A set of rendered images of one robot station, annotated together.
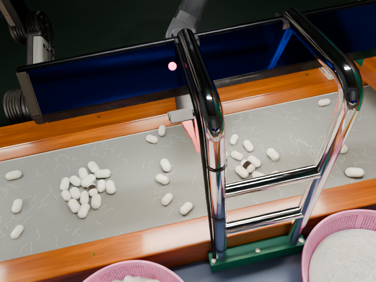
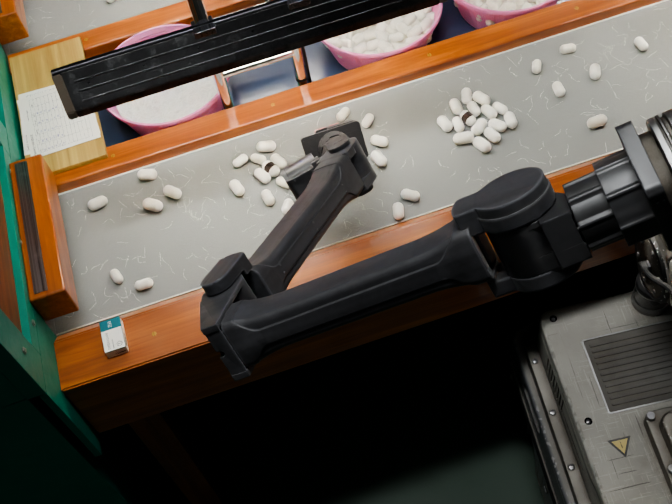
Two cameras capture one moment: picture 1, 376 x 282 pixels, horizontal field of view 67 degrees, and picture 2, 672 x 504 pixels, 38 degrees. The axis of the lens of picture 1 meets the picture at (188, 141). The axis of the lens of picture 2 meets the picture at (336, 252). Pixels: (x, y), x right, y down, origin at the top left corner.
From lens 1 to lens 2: 171 cm
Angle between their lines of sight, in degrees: 75
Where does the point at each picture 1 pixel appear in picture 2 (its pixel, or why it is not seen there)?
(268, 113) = not seen: hidden behind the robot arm
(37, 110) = not seen: outside the picture
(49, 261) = (472, 42)
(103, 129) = not seen: hidden behind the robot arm
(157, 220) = (375, 103)
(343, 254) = (188, 103)
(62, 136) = (555, 177)
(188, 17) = (325, 163)
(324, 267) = (208, 94)
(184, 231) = (338, 84)
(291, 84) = (185, 307)
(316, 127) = (169, 243)
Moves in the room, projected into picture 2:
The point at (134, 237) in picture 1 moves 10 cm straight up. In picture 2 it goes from (391, 72) to (387, 34)
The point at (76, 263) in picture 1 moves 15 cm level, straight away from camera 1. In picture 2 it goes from (443, 45) to (516, 66)
